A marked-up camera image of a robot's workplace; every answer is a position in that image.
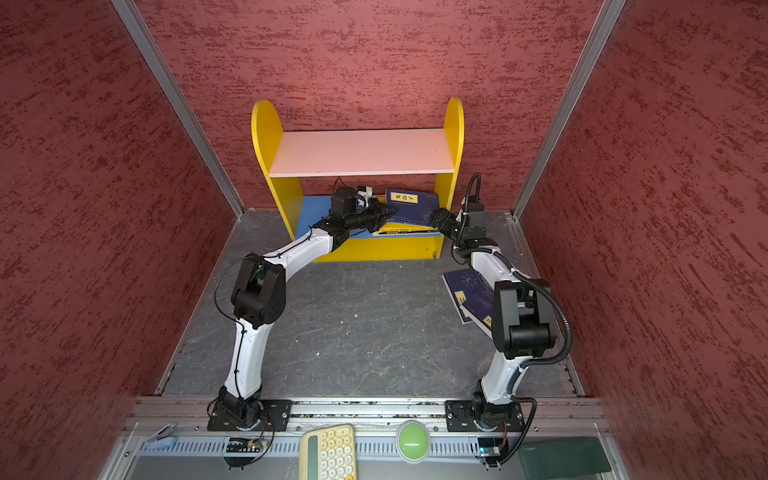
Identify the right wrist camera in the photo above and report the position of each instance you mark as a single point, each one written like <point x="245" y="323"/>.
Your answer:
<point x="473" y="215"/>

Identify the yellow cartoon book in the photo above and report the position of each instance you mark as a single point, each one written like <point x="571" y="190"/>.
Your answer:
<point x="391" y="228"/>

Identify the dark blue book bottom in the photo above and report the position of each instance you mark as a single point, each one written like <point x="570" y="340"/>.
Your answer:
<point x="464" y="284"/>

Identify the dark blue book top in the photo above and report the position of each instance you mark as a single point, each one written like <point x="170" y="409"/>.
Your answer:
<point x="480" y="312"/>

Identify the metal clip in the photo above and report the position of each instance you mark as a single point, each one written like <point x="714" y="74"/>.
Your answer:
<point x="162" y="439"/>

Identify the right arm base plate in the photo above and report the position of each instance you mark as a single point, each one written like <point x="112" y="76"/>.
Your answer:
<point x="459" y="417"/>

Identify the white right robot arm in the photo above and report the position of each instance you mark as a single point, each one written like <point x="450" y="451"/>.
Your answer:
<point x="528" y="326"/>

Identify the left circuit board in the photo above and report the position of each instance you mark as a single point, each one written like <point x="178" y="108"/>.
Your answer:
<point x="244" y="446"/>

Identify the dark blue book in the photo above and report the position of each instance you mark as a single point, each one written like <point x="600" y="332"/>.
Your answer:
<point x="480" y="312"/>
<point x="412" y="207"/>
<point x="464" y="284"/>

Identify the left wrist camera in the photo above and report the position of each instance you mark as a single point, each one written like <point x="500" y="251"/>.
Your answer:
<point x="349" y="201"/>

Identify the yellow wooden bookshelf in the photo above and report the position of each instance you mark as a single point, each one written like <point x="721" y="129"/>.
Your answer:
<point x="288" y="157"/>

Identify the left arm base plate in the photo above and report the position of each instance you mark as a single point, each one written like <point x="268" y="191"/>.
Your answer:
<point x="274" y="415"/>

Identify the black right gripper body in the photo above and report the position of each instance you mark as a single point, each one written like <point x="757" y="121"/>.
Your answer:
<point x="452" y="227"/>

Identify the right circuit board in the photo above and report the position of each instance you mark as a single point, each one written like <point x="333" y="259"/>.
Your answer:
<point x="489" y="447"/>

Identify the aluminium corner post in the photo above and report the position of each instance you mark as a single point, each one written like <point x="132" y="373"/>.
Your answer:
<point x="133" y="21"/>
<point x="600" y="32"/>

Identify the yellow calculator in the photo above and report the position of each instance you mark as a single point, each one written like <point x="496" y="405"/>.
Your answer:
<point x="328" y="454"/>

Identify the circuit board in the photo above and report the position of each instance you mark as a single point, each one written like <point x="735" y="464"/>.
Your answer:
<point x="244" y="446"/>
<point x="489" y="447"/>

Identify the aluminium corner post right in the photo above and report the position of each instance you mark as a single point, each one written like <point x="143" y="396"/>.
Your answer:
<point x="600" y="32"/>

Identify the aluminium corner post left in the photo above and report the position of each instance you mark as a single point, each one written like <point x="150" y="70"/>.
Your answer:
<point x="133" y="21"/>

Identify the green round button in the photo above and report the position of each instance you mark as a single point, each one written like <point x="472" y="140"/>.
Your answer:
<point x="412" y="441"/>

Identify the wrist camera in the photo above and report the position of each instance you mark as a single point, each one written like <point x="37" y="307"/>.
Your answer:
<point x="473" y="215"/>
<point x="349" y="201"/>

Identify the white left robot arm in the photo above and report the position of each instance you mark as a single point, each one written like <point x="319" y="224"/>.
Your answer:
<point x="259" y="298"/>

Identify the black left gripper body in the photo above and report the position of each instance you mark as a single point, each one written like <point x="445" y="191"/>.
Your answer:
<point x="372" y="217"/>

